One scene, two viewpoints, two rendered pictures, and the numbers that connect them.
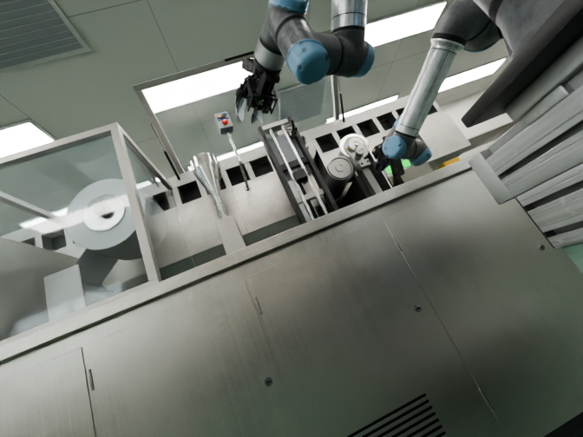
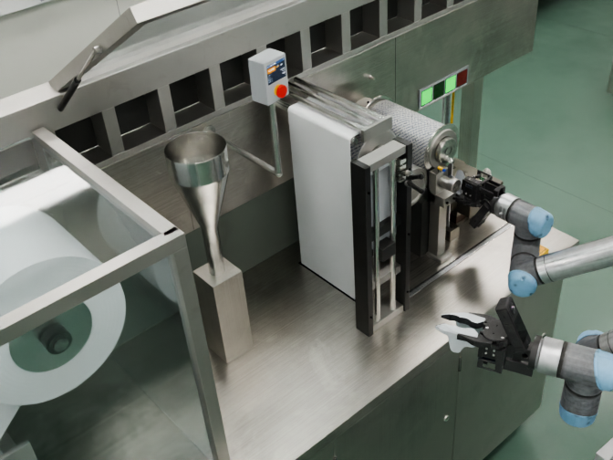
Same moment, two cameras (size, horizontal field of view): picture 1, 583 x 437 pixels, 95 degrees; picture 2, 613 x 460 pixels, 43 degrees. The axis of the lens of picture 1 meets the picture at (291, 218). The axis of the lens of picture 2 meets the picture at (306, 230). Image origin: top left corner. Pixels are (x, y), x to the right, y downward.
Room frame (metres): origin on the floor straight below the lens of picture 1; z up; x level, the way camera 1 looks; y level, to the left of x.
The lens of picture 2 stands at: (-0.22, 0.81, 2.40)
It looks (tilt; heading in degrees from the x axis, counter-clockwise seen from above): 37 degrees down; 331
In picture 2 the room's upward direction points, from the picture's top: 5 degrees counter-clockwise
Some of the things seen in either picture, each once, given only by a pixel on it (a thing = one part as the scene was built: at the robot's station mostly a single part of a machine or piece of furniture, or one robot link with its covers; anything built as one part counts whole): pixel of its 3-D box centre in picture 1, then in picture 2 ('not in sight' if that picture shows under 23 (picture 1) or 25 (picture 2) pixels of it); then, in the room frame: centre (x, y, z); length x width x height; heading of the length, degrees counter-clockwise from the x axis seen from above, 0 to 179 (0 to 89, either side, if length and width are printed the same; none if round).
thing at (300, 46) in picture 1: (309, 53); (581, 393); (0.44, -0.18, 1.12); 0.11 x 0.08 x 0.11; 123
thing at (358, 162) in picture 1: (370, 178); (441, 215); (1.16, -0.41, 1.05); 0.06 x 0.05 x 0.31; 9
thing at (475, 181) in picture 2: (386, 150); (483, 193); (1.11, -0.51, 1.12); 0.12 x 0.08 x 0.09; 9
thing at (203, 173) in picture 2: (205, 166); (197, 158); (1.20, 0.29, 1.50); 0.14 x 0.14 x 0.06
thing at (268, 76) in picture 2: (224, 121); (271, 78); (1.15, 0.11, 1.66); 0.07 x 0.07 x 0.10; 17
